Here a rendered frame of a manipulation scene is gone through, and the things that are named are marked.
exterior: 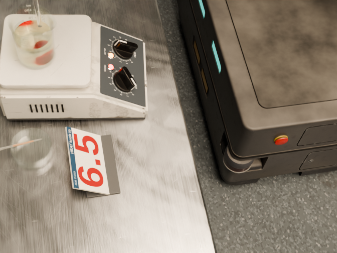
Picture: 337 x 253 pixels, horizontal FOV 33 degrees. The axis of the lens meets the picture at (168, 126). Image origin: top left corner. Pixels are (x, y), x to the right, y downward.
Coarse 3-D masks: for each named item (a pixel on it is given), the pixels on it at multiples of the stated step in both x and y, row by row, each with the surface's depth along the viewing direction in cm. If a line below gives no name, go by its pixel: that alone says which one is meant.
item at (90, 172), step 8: (72, 136) 75; (80, 136) 77; (88, 136) 78; (96, 136) 79; (80, 144) 76; (88, 144) 77; (96, 144) 78; (80, 152) 75; (88, 152) 76; (96, 152) 77; (80, 160) 74; (88, 160) 75; (96, 160) 76; (80, 168) 74; (88, 168) 75; (96, 168) 76; (80, 176) 73; (88, 176) 74; (96, 176) 75; (80, 184) 72; (88, 184) 73; (96, 184) 74; (104, 184) 75
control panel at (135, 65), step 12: (108, 36) 81; (120, 36) 83; (108, 48) 80; (108, 60) 79; (120, 60) 81; (132, 60) 82; (108, 72) 78; (132, 72) 81; (108, 84) 77; (144, 84) 81; (120, 96) 77; (132, 96) 79; (144, 96) 80
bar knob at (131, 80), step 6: (120, 72) 78; (126, 72) 78; (114, 78) 78; (120, 78) 78; (126, 78) 78; (132, 78) 78; (120, 84) 78; (126, 84) 78; (132, 84) 77; (126, 90) 78
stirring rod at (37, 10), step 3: (33, 0) 66; (36, 0) 66; (36, 3) 67; (36, 6) 67; (36, 9) 68; (39, 9) 68; (36, 12) 68; (39, 12) 68; (36, 15) 69; (39, 15) 69; (36, 18) 69; (39, 18) 69; (39, 21) 70; (39, 24) 70; (42, 24) 70
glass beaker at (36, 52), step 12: (12, 12) 70; (24, 12) 71; (48, 12) 70; (12, 24) 70; (48, 24) 72; (36, 36) 68; (48, 36) 70; (24, 48) 70; (36, 48) 70; (48, 48) 72; (24, 60) 73; (36, 60) 72; (48, 60) 73
